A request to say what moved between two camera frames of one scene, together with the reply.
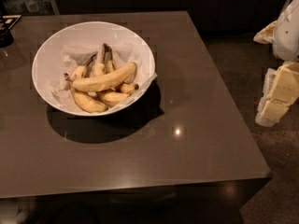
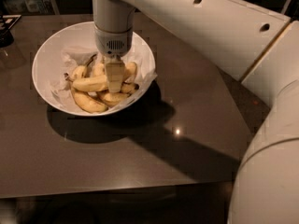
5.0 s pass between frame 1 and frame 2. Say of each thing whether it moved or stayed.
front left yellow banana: stayed
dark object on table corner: stayed
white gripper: moved
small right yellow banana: stayed
